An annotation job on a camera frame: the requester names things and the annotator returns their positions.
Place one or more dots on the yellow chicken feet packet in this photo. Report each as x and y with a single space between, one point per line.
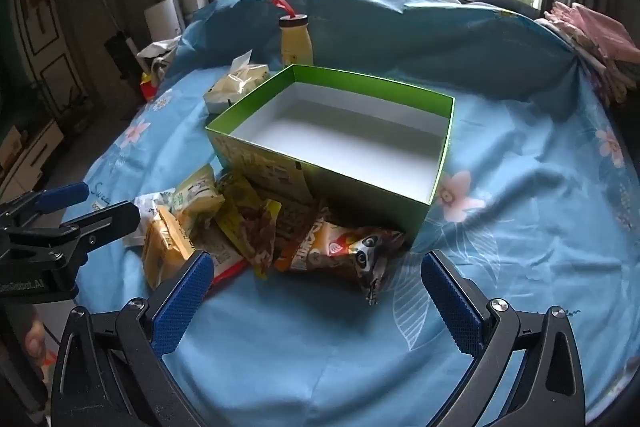
250 232

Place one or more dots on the white paper roll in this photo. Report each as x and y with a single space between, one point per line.
162 19

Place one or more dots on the orange raccoon snack packet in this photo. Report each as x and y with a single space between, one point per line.
320 247

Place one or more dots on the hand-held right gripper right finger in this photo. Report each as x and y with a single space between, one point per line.
452 307

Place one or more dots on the pale yellow snack packet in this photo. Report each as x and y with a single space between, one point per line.
197 199

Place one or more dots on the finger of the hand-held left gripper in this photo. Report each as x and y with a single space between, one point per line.
105 222
65 198

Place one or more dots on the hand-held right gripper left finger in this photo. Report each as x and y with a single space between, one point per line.
182 307

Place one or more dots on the pink folded cloth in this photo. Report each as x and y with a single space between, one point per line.
600 37

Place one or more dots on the green cardboard box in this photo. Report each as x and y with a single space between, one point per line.
350 142

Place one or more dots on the cracker packet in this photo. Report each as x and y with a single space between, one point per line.
162 247

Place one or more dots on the white crumpled snack wrapper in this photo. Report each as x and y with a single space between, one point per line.
150 207

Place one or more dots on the yellow bottle with red ribbon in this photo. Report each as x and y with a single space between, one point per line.
296 44

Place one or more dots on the red-edged white snack packet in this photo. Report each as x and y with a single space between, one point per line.
220 254

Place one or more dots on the white low cabinet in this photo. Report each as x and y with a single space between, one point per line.
30 157

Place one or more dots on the black upright vacuum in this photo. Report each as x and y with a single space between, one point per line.
122 52

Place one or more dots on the crumpled plastic bag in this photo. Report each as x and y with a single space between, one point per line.
157 54

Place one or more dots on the person's left hand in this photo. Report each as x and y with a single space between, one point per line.
36 334

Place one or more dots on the tissue pack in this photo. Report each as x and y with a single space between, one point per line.
235 84

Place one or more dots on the blue floral bedsheet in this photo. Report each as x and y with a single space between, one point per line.
300 357

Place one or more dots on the red bag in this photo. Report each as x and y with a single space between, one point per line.
148 89

